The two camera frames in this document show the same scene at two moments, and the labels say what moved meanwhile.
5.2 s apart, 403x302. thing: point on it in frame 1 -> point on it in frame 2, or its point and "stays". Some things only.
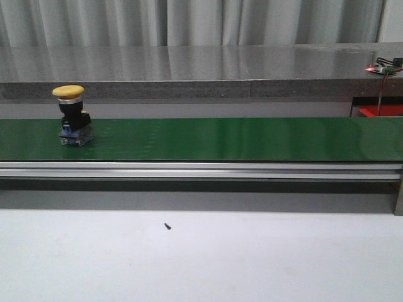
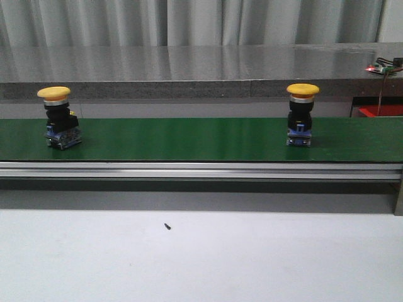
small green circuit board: (380, 68) stays
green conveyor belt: (378, 139) stays
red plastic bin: (372, 110) stays
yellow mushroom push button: (76, 126) -> (300, 116)
